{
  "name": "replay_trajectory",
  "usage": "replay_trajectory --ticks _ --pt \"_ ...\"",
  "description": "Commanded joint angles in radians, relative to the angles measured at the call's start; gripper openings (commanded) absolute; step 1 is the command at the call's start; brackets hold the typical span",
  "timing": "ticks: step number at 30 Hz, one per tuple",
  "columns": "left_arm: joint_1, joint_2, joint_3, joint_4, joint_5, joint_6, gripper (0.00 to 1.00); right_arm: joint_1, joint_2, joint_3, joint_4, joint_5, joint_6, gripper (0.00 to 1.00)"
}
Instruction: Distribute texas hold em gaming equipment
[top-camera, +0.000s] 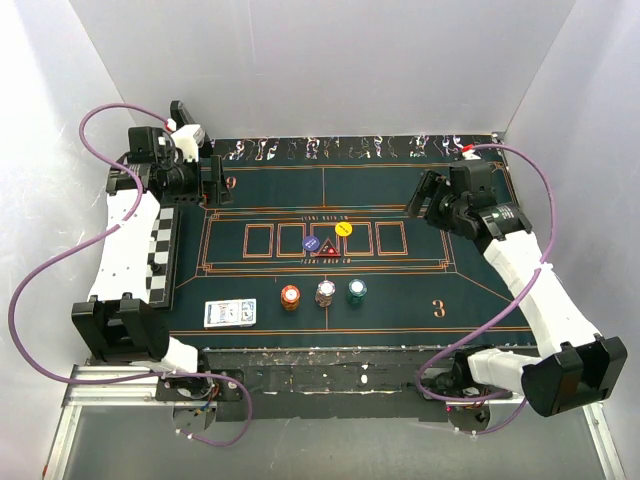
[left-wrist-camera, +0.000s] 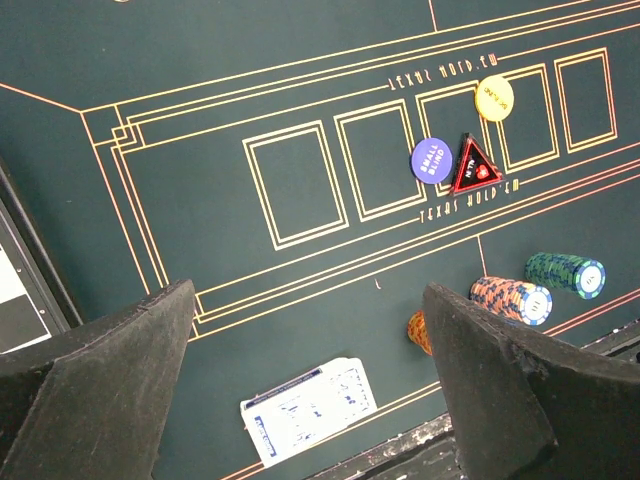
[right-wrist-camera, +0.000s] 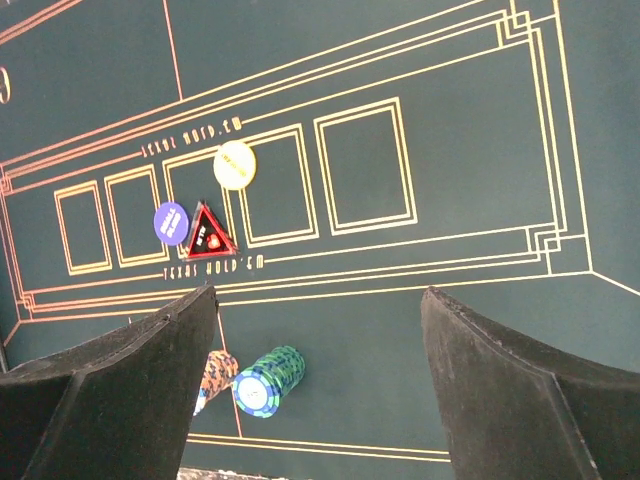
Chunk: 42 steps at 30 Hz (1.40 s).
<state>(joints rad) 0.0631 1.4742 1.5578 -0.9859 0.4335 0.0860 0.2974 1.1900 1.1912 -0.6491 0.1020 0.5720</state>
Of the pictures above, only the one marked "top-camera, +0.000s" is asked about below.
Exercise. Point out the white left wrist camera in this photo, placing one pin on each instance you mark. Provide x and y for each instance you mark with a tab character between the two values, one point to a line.
189	139

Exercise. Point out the green poker table mat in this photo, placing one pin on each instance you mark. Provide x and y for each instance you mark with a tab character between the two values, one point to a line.
424	286

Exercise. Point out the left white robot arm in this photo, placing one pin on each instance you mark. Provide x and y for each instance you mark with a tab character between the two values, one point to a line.
116	321

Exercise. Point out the black stand with clear panel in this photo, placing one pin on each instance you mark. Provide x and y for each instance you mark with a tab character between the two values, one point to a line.
182	117

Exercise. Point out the aluminium mounting rail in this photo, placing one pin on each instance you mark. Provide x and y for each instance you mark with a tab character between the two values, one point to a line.
111	431

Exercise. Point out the black white checkerboard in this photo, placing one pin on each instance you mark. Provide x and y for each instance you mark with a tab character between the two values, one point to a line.
161	261

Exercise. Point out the orange red chip stack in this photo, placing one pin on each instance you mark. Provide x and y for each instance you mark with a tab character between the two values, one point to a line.
290	297

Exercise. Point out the purple small blind button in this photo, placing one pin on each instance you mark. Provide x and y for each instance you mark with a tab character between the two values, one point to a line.
311	243

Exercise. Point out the green chip stack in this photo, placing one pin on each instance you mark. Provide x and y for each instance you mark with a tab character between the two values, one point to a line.
357	290

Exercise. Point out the yellow big blind button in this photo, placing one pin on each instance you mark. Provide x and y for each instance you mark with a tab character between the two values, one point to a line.
343	229

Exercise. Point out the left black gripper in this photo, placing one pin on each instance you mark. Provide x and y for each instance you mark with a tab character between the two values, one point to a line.
216	191

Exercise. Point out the blue white card deck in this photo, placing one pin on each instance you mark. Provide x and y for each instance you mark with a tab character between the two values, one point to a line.
230	313

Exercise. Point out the peach blue chip stack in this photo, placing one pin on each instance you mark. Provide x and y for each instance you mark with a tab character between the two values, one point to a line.
324	293

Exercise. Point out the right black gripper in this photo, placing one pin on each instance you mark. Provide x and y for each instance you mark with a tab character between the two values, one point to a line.
432	186

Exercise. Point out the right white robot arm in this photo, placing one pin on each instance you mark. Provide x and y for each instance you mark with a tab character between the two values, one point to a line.
575	365

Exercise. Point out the red triangular all-in marker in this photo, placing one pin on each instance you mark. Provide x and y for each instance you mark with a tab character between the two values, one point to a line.
328	249

